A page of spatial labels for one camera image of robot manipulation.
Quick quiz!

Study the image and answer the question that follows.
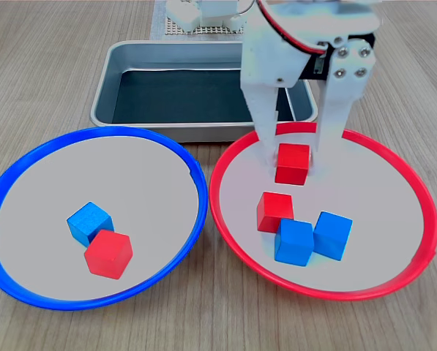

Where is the red cube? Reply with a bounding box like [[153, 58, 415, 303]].
[[256, 191, 295, 234], [84, 229, 134, 281], [274, 143, 311, 186]]

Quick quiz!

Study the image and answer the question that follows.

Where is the blue-rimmed white plate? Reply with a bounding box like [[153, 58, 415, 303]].
[[0, 125, 209, 312]]

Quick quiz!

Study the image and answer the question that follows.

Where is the black mat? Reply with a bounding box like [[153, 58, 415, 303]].
[[111, 68, 296, 124]]

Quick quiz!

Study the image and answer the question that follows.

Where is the blue cube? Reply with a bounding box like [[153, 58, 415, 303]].
[[66, 201, 116, 249], [274, 218, 315, 267], [312, 211, 354, 262]]

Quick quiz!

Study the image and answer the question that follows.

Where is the translucent tape sheet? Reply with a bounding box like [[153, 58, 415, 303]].
[[150, 0, 248, 42]]

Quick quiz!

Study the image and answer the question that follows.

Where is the red-rimmed white plate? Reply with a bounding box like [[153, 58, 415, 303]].
[[209, 121, 437, 303]]

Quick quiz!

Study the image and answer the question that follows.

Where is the pale perforated plate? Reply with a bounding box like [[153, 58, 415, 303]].
[[165, 16, 248, 37]]

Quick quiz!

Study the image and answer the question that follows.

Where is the steel tray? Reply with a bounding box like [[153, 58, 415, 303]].
[[89, 39, 320, 143]]

